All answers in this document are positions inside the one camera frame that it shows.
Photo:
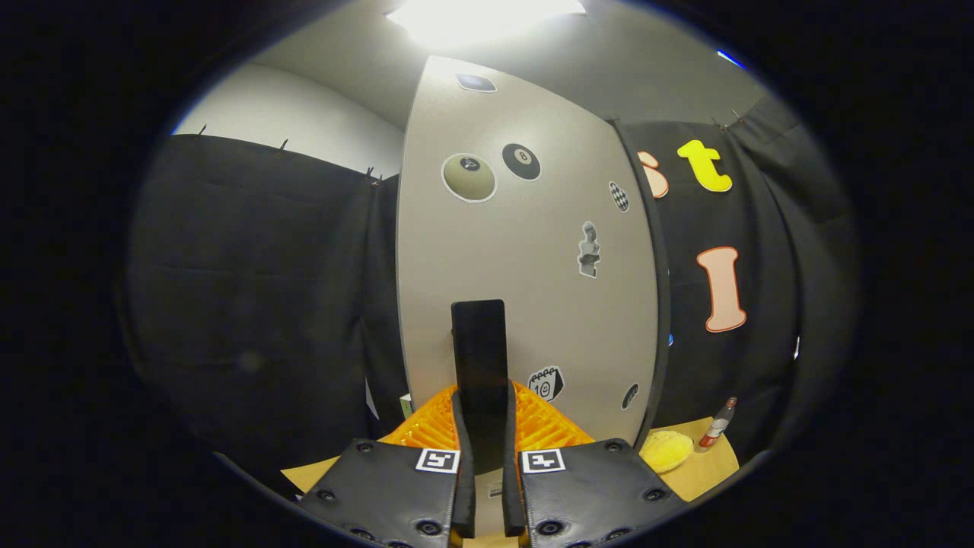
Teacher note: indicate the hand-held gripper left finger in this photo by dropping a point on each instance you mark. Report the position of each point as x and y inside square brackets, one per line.
[466, 495]

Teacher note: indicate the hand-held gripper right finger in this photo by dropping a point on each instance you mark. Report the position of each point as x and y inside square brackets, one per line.
[511, 495]

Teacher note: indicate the dark grey shoe cabinet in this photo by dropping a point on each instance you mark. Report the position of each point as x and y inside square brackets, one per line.
[663, 304]

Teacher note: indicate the grey shoe cabinet door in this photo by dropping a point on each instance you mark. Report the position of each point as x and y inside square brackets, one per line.
[525, 251]

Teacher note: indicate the yellow round sponge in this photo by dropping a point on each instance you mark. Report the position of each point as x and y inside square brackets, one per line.
[666, 450]

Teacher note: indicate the small red label bottle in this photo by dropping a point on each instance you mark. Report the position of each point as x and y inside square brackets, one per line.
[715, 430]

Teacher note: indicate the black backdrop cloth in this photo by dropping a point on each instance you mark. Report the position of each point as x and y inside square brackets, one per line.
[251, 266]

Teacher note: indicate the large ceiling light panel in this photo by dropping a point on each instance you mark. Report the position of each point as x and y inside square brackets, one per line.
[487, 15]

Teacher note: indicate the small ceiling light panel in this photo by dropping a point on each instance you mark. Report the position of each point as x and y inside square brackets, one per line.
[730, 58]

